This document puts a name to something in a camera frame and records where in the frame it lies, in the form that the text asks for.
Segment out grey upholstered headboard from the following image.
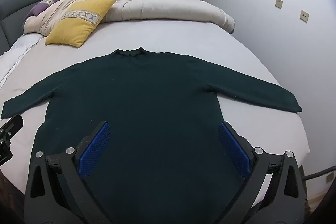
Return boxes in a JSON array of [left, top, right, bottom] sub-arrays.
[[0, 0, 50, 48]]

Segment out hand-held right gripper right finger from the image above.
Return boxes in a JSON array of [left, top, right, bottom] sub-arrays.
[[214, 121, 307, 224]]

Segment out beige pillow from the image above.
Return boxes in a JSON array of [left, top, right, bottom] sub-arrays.
[[22, 0, 79, 37]]

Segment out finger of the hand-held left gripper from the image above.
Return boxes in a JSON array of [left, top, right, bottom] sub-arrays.
[[0, 114, 24, 141]]

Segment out dark green sweater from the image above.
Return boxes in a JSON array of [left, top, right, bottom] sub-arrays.
[[0, 47, 302, 224]]

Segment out beige duvet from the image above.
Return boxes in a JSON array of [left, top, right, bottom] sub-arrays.
[[101, 0, 235, 34]]

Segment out white pillow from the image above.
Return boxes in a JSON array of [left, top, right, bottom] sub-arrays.
[[0, 34, 45, 89]]

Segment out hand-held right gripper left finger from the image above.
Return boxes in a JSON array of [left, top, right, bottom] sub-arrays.
[[24, 121, 116, 224]]

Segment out bed with white sheet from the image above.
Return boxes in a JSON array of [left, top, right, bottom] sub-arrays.
[[0, 20, 311, 224]]

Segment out purple pillow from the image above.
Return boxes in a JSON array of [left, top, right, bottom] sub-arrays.
[[25, 0, 67, 17]]

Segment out grey cable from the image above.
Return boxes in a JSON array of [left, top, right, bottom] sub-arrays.
[[302, 165, 336, 182]]

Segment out yellow pillow with patterned band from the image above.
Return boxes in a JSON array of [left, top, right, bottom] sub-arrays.
[[45, 0, 117, 48]]

